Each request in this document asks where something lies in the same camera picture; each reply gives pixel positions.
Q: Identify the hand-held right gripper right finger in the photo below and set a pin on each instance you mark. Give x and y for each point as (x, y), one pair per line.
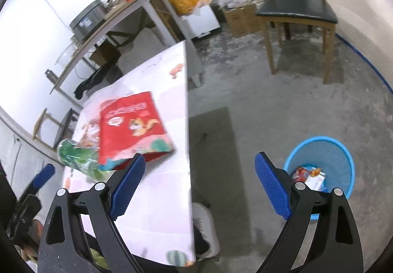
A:
(273, 188)

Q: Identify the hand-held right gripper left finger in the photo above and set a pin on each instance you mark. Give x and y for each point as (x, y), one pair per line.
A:
(127, 190)

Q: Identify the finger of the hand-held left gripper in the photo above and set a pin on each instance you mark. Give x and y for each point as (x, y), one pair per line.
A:
(43, 175)

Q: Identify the green plastic bottle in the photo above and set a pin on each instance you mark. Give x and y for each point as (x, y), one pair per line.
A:
(76, 158)

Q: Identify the yellow cardboard box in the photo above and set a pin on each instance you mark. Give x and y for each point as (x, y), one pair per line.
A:
(317, 181)

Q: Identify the red snack bag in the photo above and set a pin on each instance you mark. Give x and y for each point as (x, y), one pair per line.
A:
(129, 135)

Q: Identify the blue plastic mesh wastebasket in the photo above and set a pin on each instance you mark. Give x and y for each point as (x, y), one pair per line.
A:
(337, 162)

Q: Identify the pink printed table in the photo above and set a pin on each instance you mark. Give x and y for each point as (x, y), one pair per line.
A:
(162, 199)

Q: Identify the wooden side chair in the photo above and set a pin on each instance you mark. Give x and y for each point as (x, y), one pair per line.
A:
(61, 127)

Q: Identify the white sneaker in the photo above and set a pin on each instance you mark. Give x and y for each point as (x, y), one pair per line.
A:
(210, 224)

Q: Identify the green fuzzy rug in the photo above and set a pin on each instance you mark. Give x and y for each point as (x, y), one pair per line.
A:
(98, 259)

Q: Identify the person's black trouser leg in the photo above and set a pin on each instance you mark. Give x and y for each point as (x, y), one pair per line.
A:
(199, 242)

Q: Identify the dark water bottle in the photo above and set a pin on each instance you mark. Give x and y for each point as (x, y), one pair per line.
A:
(51, 75)

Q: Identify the black cloth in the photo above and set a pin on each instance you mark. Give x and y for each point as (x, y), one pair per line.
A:
(92, 81)

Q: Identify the clear glass bowl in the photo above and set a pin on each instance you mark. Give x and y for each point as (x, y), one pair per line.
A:
(66, 53)

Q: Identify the brown box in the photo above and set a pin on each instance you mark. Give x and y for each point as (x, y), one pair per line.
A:
(103, 53)

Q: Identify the cardboard sheet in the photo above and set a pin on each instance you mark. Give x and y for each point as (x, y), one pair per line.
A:
(144, 46)

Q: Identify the grey rice cooker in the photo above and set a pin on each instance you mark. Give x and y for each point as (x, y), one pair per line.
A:
(86, 21)

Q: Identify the long wooden table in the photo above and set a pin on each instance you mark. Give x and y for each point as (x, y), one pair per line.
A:
(122, 13)

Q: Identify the wooden chair with black seat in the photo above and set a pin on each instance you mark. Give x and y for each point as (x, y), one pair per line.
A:
(294, 10)

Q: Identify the white mattress with blue edge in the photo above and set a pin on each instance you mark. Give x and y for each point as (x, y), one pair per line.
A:
(353, 9)

